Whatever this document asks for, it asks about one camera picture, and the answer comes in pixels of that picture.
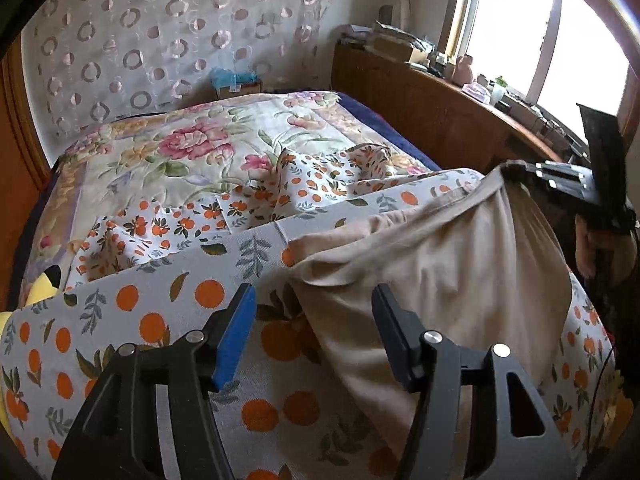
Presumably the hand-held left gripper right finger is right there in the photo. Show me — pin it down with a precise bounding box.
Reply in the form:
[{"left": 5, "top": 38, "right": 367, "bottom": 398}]
[{"left": 371, "top": 283, "right": 573, "bottom": 480}]

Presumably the wooden wardrobe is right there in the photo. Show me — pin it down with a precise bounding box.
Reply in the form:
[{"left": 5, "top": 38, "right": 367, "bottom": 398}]
[{"left": 0, "top": 40, "right": 56, "bottom": 311}]

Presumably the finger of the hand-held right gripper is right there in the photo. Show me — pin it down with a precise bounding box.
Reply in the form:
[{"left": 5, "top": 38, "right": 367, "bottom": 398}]
[
  {"left": 502, "top": 159, "right": 596, "bottom": 181},
  {"left": 530, "top": 174, "right": 598, "bottom": 202}
]

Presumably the navy blue blanket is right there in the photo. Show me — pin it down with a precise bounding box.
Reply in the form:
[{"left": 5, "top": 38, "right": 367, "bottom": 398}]
[{"left": 340, "top": 91, "right": 443, "bottom": 171}]

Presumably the person's right hand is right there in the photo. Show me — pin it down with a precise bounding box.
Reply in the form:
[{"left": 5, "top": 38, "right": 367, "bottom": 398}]
[{"left": 574, "top": 212, "right": 633, "bottom": 281}]

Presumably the wooden side cabinet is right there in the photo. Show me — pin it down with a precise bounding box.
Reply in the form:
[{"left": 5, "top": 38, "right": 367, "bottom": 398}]
[{"left": 330, "top": 42, "right": 591, "bottom": 176}]

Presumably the circle patterned curtain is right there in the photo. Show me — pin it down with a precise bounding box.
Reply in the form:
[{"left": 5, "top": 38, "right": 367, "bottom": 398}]
[{"left": 20, "top": 0, "right": 391, "bottom": 146}]

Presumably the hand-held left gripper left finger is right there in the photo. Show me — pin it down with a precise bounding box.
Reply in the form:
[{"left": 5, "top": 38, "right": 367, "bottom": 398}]
[{"left": 52, "top": 282, "right": 258, "bottom": 480}]

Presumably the window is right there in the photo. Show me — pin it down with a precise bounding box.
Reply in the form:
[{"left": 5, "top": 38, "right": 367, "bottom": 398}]
[{"left": 440, "top": 0, "right": 640, "bottom": 136}]

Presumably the pink bottle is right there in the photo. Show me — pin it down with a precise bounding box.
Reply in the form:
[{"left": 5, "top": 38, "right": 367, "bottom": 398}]
[{"left": 452, "top": 54, "right": 476, "bottom": 86}]

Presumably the beige t-shirt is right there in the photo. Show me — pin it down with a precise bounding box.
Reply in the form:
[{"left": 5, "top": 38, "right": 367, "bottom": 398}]
[{"left": 287, "top": 165, "right": 573, "bottom": 480}]

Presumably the pile of papers and boxes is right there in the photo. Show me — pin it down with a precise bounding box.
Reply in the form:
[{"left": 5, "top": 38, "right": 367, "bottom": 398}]
[{"left": 340, "top": 20, "right": 436, "bottom": 66}]

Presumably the blue box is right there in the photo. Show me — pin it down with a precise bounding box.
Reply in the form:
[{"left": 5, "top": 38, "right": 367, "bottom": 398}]
[{"left": 210, "top": 67, "right": 263, "bottom": 101}]

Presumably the orange fruit print bed sheet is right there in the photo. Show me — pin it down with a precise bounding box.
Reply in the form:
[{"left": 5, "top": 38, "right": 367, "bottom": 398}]
[{"left": 0, "top": 145, "right": 626, "bottom": 480}]

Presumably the yellow plush toy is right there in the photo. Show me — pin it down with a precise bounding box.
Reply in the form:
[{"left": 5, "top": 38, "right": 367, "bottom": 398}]
[{"left": 0, "top": 265, "right": 63, "bottom": 436}]

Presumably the floral quilt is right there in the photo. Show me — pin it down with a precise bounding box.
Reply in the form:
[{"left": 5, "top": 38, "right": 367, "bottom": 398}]
[{"left": 20, "top": 90, "right": 396, "bottom": 301}]

